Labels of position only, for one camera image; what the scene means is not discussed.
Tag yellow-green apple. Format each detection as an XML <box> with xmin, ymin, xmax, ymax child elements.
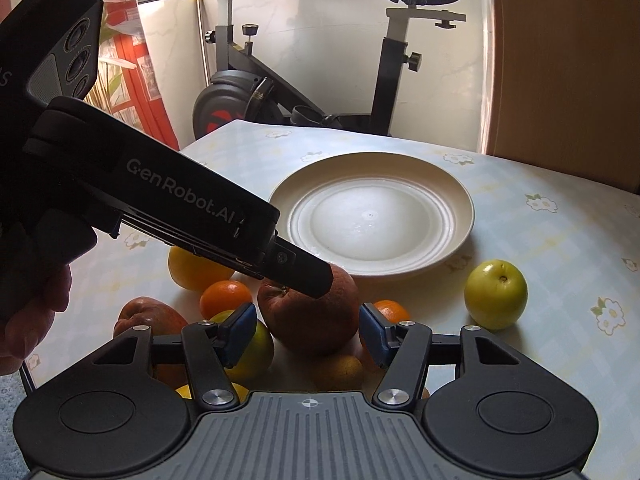
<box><xmin>224</xmin><ymin>320</ymin><xmax>274</xmax><ymax>385</ymax></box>

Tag small orange mandarin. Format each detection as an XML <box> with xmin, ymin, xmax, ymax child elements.
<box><xmin>200</xmin><ymin>280</ymin><xmax>253</xmax><ymax>321</ymax></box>

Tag small yellow lemon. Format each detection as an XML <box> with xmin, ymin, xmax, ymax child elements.
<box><xmin>311</xmin><ymin>354</ymin><xmax>364</xmax><ymax>391</ymax></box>

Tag large red apple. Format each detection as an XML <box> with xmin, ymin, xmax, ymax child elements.
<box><xmin>257</xmin><ymin>264</ymin><xmax>361</xmax><ymax>359</ymax></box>

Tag large yellow orange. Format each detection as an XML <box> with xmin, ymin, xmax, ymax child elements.
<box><xmin>167</xmin><ymin>246</ymin><xmax>234</xmax><ymax>292</ymax></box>

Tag green apple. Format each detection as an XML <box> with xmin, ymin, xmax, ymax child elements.
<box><xmin>463</xmin><ymin>259</ymin><xmax>528</xmax><ymax>330</ymax></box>

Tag yellow fruit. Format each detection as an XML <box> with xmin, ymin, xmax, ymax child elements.
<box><xmin>176</xmin><ymin>382</ymin><xmax>248</xmax><ymax>405</ymax></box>

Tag person's left hand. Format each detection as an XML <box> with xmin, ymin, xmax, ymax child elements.
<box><xmin>1</xmin><ymin>266</ymin><xmax>72</xmax><ymax>375</ymax></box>

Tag red patterned curtain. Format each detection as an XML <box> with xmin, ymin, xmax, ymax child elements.
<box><xmin>1</xmin><ymin>0</ymin><xmax>179</xmax><ymax>150</ymax></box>

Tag cream round plate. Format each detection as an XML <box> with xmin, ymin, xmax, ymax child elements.
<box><xmin>270</xmin><ymin>152</ymin><xmax>475</xmax><ymax>278</ymax></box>

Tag black exercise bike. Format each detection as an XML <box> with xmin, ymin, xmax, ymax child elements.
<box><xmin>136</xmin><ymin>0</ymin><xmax>468</xmax><ymax>140</ymax></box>

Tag floral checked tablecloth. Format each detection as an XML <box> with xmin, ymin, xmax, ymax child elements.
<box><xmin>27</xmin><ymin>120</ymin><xmax>639</xmax><ymax>479</ymax></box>

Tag wooden headboard panel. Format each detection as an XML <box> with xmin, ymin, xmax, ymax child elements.
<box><xmin>484</xmin><ymin>0</ymin><xmax>639</xmax><ymax>192</ymax></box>

